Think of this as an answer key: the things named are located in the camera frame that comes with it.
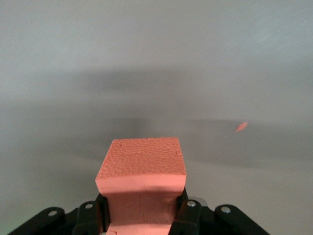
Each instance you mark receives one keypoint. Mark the tiny orange foam crumb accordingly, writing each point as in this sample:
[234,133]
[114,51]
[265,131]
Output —
[241,126]

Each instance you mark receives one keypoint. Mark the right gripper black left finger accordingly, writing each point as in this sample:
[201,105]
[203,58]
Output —
[90,218]

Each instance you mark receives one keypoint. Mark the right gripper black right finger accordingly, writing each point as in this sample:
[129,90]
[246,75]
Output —
[187,215]

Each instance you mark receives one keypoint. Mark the orange foam block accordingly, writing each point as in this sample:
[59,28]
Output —
[141,161]

